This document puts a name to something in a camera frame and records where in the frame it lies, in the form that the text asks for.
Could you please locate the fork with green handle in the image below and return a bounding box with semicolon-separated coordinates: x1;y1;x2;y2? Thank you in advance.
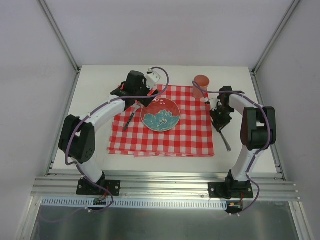
123;103;141;131

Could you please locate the red teal ceramic plate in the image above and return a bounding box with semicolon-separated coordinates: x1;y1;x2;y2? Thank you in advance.
140;98;181;132

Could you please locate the silver table knife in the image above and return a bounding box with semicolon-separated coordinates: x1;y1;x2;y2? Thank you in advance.
218;131;232;152

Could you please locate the salmon pink plastic cup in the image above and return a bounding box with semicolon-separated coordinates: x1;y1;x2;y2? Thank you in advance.
193;75;210;99

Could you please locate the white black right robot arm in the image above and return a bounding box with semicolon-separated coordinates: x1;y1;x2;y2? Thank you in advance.
210;86;277;198

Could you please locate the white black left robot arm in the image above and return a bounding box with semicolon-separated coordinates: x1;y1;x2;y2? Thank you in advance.
58;68;161;194

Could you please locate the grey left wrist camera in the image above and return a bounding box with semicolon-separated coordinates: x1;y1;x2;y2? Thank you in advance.
144;68;161;90

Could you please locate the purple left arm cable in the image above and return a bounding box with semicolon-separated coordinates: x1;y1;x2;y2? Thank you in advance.
39;66;171;223

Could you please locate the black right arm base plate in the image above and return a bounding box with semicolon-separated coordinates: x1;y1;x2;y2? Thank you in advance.
208;181;254;200

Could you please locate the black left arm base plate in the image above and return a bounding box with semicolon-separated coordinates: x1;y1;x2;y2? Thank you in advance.
76;178;121;196

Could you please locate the aluminium frame post left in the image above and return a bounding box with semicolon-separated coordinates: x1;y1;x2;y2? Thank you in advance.
37;0;81;75

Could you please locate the aluminium frame post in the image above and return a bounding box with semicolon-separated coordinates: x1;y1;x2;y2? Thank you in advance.
251;0;302;75
37;0;81;75

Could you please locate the white slotted cable duct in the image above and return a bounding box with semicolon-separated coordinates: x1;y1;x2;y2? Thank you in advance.
41;197;227;211

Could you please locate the aluminium front rail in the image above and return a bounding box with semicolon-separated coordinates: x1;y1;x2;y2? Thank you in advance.
31;169;302;202

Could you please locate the aluminium frame post right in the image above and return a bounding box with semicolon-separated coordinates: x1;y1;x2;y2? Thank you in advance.
251;0;302;75

